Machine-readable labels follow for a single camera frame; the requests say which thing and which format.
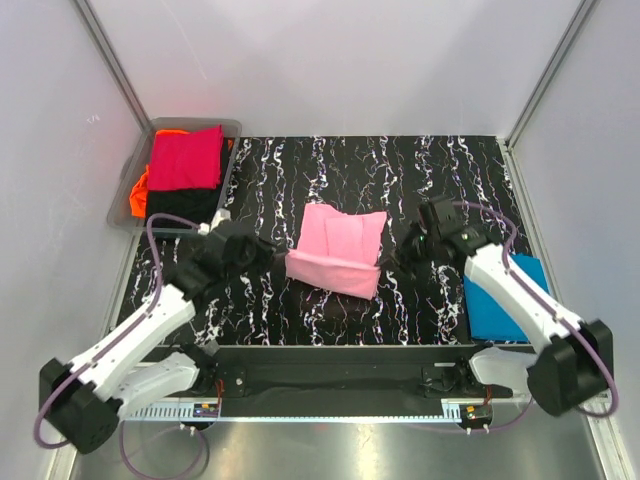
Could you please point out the black t shirt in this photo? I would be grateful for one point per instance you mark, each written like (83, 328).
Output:
(195, 205)

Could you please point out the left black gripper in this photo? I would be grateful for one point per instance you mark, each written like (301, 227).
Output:
(269, 256)

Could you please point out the white slotted cable duct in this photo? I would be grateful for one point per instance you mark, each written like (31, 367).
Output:
(200, 412)

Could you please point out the magenta folded t shirt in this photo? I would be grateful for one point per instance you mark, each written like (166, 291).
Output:
(183, 159)

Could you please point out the blue folded t shirt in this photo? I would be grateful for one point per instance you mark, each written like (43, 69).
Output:
(487, 320)

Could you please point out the pink t shirt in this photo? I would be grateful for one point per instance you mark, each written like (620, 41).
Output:
(338, 252)

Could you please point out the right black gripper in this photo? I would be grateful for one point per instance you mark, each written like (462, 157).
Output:
(400, 258)

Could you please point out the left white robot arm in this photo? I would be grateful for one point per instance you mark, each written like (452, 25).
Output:
(86, 398)

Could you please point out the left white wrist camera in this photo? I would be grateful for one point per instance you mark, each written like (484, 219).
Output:
(221, 215)

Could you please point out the black marbled table mat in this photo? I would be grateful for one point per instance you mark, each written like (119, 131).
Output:
(274, 178)

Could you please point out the orange t shirt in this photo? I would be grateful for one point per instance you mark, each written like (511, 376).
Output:
(138, 195)

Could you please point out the clear plastic bin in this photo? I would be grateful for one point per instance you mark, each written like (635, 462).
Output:
(119, 215)

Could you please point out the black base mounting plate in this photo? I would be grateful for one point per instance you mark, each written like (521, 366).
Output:
(362, 378)

